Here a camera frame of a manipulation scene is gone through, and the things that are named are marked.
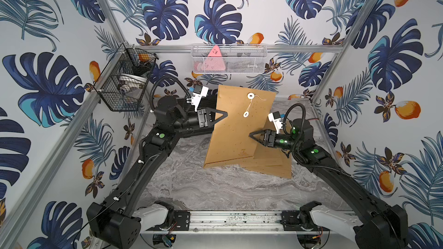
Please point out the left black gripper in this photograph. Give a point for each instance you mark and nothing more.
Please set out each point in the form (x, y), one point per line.
(204, 118)

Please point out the black plastic tool case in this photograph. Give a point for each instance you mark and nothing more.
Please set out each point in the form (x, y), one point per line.
(209, 101)

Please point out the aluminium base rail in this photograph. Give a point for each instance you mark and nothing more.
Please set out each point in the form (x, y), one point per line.
(235, 221)

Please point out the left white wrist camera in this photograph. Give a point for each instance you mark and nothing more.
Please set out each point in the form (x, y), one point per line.
(197, 93)

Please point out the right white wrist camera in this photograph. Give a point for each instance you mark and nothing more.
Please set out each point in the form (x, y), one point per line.
(277, 121)

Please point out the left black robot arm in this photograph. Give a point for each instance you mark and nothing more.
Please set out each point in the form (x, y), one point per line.
(172, 123)

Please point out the black wire basket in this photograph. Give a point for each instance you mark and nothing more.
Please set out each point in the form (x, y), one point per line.
(126, 77)

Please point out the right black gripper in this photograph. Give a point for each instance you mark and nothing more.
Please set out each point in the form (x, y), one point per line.
(269, 138)

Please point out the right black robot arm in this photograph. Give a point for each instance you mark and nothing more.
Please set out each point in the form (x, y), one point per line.
(373, 225)

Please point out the pink triangular power strip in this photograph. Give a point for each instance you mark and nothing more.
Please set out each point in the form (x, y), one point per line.
(214, 62)

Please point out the brown kraft file bag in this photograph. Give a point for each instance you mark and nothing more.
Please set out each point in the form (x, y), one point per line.
(264, 156)
(247, 111)
(282, 171)

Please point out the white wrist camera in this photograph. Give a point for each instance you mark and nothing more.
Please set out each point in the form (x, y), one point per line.
(277, 121)
(197, 93)

